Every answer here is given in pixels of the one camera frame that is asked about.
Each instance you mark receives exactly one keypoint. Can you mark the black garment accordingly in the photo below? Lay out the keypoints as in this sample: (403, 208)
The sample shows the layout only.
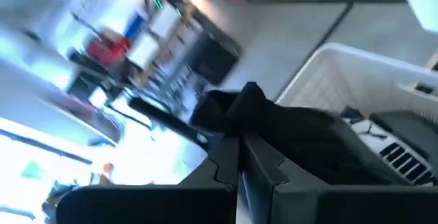
(291, 131)

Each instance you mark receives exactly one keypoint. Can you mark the black bar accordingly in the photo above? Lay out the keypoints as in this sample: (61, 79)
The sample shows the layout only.
(161, 116)

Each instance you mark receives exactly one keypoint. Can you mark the red object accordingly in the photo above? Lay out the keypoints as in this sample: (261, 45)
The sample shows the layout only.
(106, 52)

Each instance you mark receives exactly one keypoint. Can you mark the black cabinet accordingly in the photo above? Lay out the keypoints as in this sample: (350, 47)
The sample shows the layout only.
(214, 59)

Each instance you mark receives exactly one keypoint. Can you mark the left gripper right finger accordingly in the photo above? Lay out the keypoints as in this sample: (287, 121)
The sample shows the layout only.
(308, 207)

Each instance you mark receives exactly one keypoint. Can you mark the white plastic laundry basket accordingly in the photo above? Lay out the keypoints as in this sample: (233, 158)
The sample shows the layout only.
(359, 76)

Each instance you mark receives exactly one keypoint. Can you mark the grey garment with lettered waistband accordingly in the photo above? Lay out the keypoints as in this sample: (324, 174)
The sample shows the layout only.
(393, 148)

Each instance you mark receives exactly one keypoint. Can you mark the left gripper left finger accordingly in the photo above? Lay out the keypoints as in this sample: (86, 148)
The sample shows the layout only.
(205, 203)

